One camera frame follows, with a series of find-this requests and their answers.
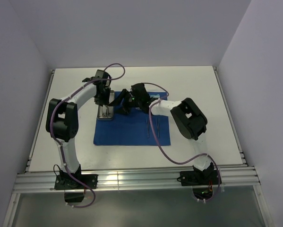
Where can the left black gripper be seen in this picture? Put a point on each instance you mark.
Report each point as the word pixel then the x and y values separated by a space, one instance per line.
pixel 102 100

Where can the metal scissors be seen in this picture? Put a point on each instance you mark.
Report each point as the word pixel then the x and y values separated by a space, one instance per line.
pixel 105 112

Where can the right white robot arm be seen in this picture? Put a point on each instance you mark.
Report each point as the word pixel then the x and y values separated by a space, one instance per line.
pixel 190 121

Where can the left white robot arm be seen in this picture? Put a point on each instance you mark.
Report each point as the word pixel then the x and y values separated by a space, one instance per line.
pixel 62 120

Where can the metal pointed tweezers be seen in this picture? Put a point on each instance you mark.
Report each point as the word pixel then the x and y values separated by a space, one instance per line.
pixel 158 126
pixel 147 127

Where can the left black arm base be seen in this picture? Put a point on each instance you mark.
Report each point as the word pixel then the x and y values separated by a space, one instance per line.
pixel 66 183

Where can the aluminium front rail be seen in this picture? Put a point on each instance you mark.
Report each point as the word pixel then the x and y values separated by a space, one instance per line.
pixel 138 179

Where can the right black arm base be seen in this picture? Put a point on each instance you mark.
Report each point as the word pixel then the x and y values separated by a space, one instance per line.
pixel 201 182

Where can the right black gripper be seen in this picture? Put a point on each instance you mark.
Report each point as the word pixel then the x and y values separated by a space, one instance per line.
pixel 127 100

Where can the blue surgical cloth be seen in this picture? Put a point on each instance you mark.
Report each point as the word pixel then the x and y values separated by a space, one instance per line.
pixel 131 130

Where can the metal instrument tray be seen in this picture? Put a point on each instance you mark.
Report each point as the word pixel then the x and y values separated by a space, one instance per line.
pixel 111 109

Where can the white teal gauze packet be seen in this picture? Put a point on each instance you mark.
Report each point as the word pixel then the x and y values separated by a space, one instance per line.
pixel 157 96

